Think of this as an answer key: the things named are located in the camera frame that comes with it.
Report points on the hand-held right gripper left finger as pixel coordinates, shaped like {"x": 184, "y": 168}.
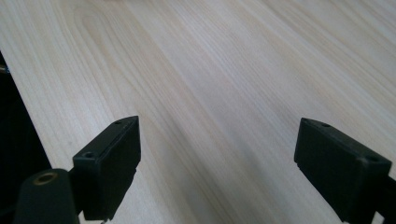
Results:
{"x": 107, "y": 169}

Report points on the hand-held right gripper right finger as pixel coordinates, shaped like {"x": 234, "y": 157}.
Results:
{"x": 337, "y": 169}

